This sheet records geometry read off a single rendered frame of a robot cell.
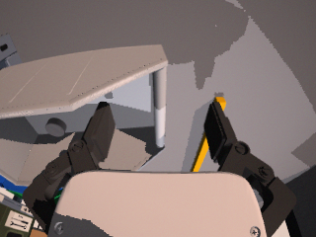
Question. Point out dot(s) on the green open bin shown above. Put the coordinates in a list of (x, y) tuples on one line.
[(19, 195)]

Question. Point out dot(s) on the yellow bar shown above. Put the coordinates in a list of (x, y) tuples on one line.
[(203, 145)]

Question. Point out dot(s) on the blue open bin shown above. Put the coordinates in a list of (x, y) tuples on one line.
[(10, 186)]

